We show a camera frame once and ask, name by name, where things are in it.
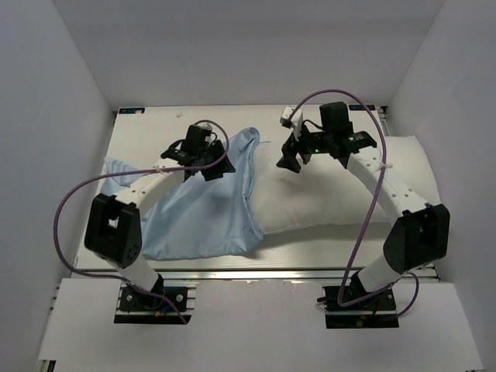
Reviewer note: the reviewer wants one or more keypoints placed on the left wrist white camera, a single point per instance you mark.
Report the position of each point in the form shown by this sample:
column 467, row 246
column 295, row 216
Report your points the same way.
column 207, row 127

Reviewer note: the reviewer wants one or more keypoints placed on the wrist white camera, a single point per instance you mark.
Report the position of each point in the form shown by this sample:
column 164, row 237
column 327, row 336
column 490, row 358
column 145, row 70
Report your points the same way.
column 292, row 118
column 207, row 127

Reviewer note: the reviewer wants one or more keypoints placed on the left blue table label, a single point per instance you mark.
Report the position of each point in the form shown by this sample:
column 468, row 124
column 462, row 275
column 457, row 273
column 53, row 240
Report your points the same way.
column 131, row 111

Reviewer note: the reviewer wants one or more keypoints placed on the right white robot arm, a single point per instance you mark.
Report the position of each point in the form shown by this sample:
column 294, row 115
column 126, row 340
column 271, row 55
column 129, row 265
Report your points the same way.
column 419, row 230

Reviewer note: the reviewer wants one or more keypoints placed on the light blue pillowcase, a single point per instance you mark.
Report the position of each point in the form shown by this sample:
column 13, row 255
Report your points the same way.
column 204, row 219

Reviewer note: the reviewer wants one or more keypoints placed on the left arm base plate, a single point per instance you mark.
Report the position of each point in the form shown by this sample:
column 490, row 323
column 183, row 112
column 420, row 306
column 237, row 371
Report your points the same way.
column 136, row 308

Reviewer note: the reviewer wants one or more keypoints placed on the aluminium front rail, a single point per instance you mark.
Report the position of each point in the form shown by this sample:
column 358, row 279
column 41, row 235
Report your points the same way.
column 253, row 275

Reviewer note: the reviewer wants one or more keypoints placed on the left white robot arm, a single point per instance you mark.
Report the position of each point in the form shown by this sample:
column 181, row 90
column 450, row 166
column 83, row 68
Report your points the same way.
column 114, row 227

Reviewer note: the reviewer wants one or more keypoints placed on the right aluminium side rail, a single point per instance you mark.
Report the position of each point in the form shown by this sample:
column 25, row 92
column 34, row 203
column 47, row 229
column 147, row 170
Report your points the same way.
column 381, row 111

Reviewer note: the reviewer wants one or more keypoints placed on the white pillow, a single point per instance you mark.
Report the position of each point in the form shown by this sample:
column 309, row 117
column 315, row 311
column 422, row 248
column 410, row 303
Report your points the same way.
column 324, row 193

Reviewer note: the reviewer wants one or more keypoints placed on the right blue table label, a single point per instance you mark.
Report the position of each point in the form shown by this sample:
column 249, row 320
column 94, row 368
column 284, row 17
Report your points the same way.
column 358, row 107

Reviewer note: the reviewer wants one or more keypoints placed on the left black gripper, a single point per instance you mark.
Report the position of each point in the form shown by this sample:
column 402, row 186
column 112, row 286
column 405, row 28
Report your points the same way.
column 217, row 171

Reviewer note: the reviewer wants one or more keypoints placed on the blue table label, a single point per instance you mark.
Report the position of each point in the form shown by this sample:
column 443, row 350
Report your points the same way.
column 131, row 111
column 358, row 107

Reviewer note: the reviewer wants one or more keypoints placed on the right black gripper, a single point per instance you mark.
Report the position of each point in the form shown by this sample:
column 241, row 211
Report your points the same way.
column 288, row 160

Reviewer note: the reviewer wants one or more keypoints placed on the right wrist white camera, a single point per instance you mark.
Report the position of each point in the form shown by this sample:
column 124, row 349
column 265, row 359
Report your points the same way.
column 292, row 118

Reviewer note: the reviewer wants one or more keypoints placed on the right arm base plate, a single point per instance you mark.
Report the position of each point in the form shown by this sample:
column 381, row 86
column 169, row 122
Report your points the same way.
column 375, row 313

